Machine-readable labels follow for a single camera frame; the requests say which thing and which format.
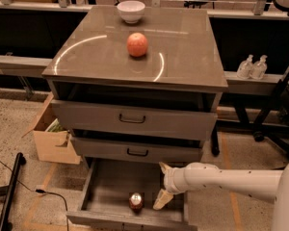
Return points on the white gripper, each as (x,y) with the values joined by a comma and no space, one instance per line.
(172,180)

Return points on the red coke can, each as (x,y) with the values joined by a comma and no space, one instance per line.
(136,202)

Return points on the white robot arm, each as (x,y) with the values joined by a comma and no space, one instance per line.
(266,185)

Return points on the grey middle drawer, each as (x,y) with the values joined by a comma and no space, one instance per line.
(135,152)

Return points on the grey open bottom drawer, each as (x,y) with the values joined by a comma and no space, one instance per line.
(105,199)

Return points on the grey drawer cabinet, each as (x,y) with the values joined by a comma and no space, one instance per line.
(180,71)

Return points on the grey top drawer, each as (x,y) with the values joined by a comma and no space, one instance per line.
(196,126)

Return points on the cardboard box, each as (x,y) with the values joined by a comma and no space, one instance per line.
(51,146)

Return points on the black office chair base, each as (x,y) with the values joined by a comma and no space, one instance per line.
(279,102)

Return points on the left clear sanitizer bottle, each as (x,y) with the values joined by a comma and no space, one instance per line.
(244,68)

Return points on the red apple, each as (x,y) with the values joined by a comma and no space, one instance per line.
(137,45)

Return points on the black floor stand leg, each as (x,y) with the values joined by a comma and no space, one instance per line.
(8,191)

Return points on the white bowl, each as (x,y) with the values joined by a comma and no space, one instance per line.
(131,11)

